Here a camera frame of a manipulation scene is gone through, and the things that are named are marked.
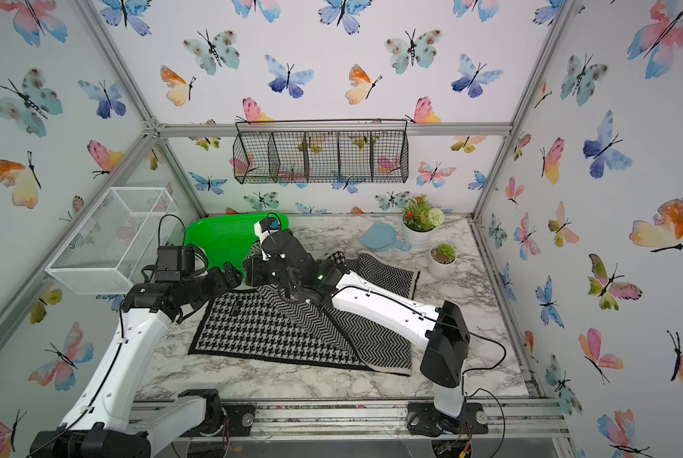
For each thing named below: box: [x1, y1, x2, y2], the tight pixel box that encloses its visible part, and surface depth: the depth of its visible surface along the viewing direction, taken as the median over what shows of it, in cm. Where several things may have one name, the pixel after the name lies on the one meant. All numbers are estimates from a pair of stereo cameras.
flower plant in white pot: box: [401, 194, 446, 249], surface depth 103 cm
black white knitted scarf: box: [189, 250, 421, 375], surface depth 86 cm
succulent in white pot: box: [428, 243, 457, 276], surface depth 100 cm
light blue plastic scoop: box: [358, 221, 412, 252], surface depth 117 cm
